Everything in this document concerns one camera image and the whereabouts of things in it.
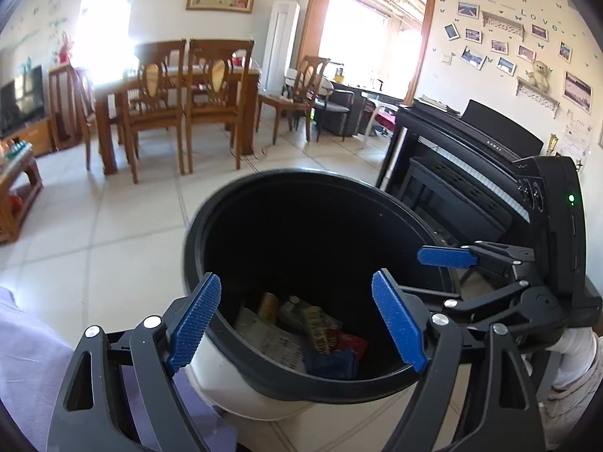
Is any red packet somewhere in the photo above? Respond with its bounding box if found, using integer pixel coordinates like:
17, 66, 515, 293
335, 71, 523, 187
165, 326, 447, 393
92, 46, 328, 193
330, 330, 369, 359

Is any window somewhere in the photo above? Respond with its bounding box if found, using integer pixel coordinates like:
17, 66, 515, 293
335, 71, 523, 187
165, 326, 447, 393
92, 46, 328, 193
78, 0, 139, 81

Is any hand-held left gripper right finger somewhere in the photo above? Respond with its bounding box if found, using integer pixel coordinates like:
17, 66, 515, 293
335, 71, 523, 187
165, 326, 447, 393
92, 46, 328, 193
371, 268, 549, 452

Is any large gold snack bag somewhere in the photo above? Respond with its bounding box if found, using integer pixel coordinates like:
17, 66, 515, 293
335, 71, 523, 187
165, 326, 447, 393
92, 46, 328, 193
304, 306, 344, 356

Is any blue packet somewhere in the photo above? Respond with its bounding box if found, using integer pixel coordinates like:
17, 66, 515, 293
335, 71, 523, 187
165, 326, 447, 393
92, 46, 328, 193
303, 348, 360, 380

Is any tall wooden plant stand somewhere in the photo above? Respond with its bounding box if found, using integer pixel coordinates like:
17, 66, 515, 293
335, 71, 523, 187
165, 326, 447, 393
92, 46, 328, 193
48, 63, 90, 151

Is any white bubble mailer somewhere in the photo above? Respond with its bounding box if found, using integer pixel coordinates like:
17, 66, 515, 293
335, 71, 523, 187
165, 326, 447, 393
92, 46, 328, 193
234, 307, 307, 374

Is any wooden dining table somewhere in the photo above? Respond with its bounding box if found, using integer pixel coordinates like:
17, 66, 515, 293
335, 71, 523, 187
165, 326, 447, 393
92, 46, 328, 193
94, 66, 262, 175

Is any white carved wall shelf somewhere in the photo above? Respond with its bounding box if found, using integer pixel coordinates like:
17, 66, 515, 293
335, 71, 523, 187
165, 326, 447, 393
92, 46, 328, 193
481, 11, 525, 42
516, 76, 561, 118

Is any black television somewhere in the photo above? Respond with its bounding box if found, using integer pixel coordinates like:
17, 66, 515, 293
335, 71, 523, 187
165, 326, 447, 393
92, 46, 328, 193
0, 65, 45, 137

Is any wooden coffee table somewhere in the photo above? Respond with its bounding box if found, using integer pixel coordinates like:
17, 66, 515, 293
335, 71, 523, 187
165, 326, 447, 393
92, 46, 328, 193
0, 141, 44, 244

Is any small gold snack bag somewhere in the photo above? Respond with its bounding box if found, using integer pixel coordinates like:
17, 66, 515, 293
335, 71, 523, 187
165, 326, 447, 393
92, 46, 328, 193
258, 292, 280, 325

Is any wooden television cabinet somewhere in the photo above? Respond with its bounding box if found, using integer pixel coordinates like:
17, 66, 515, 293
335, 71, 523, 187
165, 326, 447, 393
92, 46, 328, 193
0, 118, 54, 156

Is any white trash bin black liner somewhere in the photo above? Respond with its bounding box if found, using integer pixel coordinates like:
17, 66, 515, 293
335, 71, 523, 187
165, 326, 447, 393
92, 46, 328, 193
181, 168, 465, 422

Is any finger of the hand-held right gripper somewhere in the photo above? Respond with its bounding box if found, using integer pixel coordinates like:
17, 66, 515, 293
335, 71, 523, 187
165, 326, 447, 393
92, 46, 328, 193
418, 241, 538, 270
400, 280, 566, 328

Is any group of wall photos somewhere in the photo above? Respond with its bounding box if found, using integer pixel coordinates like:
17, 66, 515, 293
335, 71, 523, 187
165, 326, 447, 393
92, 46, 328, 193
443, 1, 593, 114

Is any white standing air conditioner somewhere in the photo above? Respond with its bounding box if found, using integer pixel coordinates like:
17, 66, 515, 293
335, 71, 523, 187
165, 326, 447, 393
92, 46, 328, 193
261, 0, 301, 95

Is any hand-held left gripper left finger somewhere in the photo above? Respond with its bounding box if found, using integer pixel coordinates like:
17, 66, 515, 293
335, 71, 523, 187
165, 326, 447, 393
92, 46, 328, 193
47, 273, 222, 452

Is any white wall paper sheet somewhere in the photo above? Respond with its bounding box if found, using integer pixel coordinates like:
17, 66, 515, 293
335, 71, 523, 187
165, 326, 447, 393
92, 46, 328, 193
563, 110, 593, 158

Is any black digital piano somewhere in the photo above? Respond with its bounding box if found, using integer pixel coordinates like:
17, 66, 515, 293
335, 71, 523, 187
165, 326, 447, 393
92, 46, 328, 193
375, 99, 559, 255

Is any stack of books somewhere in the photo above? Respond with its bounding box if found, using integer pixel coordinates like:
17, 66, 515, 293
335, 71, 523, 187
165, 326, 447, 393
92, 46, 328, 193
417, 94, 460, 116

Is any cream teddy bear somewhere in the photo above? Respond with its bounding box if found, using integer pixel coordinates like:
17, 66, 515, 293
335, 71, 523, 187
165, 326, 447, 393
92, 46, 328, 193
525, 60, 552, 92

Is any person's right hand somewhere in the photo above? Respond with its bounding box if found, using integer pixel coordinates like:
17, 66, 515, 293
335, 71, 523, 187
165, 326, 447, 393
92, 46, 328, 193
534, 327, 599, 403

